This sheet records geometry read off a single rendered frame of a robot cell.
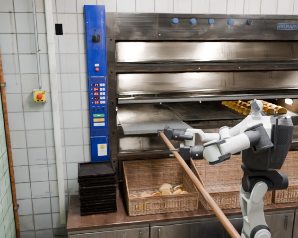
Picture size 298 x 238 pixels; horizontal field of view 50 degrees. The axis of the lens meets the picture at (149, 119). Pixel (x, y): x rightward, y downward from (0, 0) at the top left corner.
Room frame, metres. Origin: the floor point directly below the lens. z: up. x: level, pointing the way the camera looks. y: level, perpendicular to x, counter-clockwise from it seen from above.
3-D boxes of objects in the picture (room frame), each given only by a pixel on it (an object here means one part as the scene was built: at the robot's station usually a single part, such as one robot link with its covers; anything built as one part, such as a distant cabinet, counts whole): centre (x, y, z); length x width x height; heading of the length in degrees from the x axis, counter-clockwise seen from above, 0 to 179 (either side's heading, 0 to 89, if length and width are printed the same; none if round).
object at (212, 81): (2.83, -0.61, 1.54); 1.79 x 0.11 x 0.19; 100
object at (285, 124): (1.93, -0.73, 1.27); 0.34 x 0.30 x 0.36; 161
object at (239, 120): (2.85, -0.61, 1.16); 1.80 x 0.06 x 0.04; 100
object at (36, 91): (2.52, 0.86, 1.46); 0.10 x 0.07 x 0.10; 100
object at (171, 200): (2.48, -0.08, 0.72); 0.56 x 0.49 x 0.28; 100
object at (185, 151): (1.92, -0.25, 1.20); 0.12 x 0.10 x 0.13; 91
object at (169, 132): (2.32, -0.18, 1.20); 0.12 x 0.10 x 0.13; 65
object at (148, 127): (2.61, -0.05, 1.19); 0.55 x 0.36 x 0.03; 100
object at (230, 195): (2.56, -0.68, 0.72); 0.56 x 0.49 x 0.28; 100
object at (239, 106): (3.36, -1.10, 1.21); 0.61 x 0.48 x 0.06; 10
